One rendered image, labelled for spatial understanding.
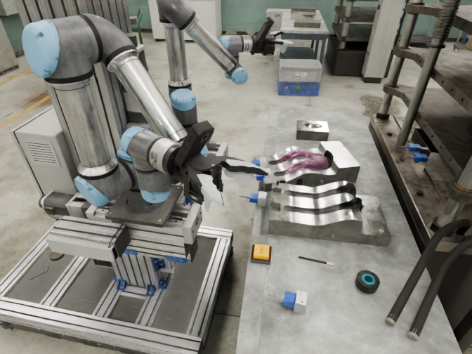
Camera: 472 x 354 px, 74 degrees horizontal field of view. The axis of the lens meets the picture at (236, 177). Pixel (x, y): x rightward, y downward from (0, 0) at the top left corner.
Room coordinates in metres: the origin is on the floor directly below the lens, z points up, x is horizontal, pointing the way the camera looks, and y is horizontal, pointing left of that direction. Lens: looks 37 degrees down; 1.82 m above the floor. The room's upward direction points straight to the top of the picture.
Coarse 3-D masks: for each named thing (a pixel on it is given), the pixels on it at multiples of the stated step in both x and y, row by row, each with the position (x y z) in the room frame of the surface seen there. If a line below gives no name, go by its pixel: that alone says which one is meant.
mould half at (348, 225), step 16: (320, 208) 1.03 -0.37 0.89; (368, 208) 1.06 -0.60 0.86; (272, 224) 0.96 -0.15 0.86; (288, 224) 0.95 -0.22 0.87; (304, 224) 0.94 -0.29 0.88; (320, 224) 0.93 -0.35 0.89; (336, 224) 0.92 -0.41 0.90; (352, 224) 0.91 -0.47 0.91; (368, 224) 0.96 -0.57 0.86; (384, 224) 0.96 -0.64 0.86; (336, 240) 0.92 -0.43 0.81; (352, 240) 0.91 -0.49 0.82; (368, 240) 0.90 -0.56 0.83; (384, 240) 0.89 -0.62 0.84
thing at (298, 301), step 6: (270, 294) 0.64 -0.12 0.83; (276, 294) 0.64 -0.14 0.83; (288, 294) 0.63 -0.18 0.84; (294, 294) 0.63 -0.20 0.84; (300, 294) 0.63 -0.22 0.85; (306, 294) 0.63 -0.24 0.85; (288, 300) 0.61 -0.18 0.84; (294, 300) 0.61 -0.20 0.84; (300, 300) 0.60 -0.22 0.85; (306, 300) 0.61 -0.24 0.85; (288, 306) 0.60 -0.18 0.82; (294, 306) 0.60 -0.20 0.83; (300, 306) 0.59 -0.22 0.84; (300, 312) 0.59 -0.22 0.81
